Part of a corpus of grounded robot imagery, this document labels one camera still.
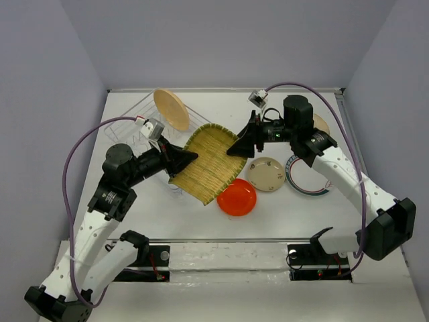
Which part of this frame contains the white green-rimmed plate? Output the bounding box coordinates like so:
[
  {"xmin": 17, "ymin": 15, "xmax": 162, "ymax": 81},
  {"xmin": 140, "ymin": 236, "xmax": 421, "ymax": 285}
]
[{"xmin": 285, "ymin": 155, "xmax": 334, "ymax": 197}]

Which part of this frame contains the woven bamboo tray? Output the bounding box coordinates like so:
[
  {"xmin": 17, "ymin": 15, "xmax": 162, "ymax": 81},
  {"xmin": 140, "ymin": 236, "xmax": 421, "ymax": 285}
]
[{"xmin": 169, "ymin": 123, "xmax": 247, "ymax": 206}]

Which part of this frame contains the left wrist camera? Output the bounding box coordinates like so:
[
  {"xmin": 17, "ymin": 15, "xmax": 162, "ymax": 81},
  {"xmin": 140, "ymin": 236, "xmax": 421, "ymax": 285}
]
[{"xmin": 140, "ymin": 118, "xmax": 165, "ymax": 142}]

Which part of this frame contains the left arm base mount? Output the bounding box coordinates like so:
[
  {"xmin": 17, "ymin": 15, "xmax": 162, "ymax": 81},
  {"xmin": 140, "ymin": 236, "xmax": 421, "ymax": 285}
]
[{"xmin": 113, "ymin": 244, "xmax": 170, "ymax": 282}]

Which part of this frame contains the small cream plate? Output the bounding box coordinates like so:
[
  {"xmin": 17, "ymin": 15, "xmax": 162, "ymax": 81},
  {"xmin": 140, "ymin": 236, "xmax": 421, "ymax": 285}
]
[{"xmin": 246, "ymin": 157, "xmax": 286, "ymax": 192}]

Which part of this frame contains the beige floral plate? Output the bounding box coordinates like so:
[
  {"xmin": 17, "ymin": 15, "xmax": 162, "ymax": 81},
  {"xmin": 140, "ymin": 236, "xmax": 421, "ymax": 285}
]
[{"xmin": 313, "ymin": 113, "xmax": 330, "ymax": 134}]

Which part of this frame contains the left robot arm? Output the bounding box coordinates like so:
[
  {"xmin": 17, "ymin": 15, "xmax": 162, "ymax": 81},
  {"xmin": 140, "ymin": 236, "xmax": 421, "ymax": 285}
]
[{"xmin": 24, "ymin": 140, "xmax": 198, "ymax": 321}]

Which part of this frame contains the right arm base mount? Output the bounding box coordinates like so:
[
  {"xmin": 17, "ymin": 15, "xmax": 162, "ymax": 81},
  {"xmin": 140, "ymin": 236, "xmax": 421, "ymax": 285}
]
[{"xmin": 286, "ymin": 244, "xmax": 352, "ymax": 282}]

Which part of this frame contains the orange plate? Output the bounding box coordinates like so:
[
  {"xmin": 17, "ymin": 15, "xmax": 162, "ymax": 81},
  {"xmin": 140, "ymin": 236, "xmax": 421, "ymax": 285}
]
[{"xmin": 216, "ymin": 178, "xmax": 257, "ymax": 217}]

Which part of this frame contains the white wire dish rack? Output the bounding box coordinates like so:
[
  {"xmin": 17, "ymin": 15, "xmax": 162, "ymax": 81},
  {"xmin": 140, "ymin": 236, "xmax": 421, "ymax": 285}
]
[{"xmin": 104, "ymin": 89, "xmax": 212, "ymax": 197}]

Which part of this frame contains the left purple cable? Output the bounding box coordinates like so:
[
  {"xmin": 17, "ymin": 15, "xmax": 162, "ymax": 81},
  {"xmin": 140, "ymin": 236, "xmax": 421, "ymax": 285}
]
[{"xmin": 62, "ymin": 115, "xmax": 148, "ymax": 309}]

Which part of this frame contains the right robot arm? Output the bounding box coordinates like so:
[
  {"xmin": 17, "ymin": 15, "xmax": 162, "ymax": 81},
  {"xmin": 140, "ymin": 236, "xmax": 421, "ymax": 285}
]
[{"xmin": 227, "ymin": 95, "xmax": 416, "ymax": 261}]

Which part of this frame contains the tan round plate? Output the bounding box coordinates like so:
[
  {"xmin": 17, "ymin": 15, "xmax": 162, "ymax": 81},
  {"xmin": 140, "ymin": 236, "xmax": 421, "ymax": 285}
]
[{"xmin": 154, "ymin": 89, "xmax": 190, "ymax": 131}]

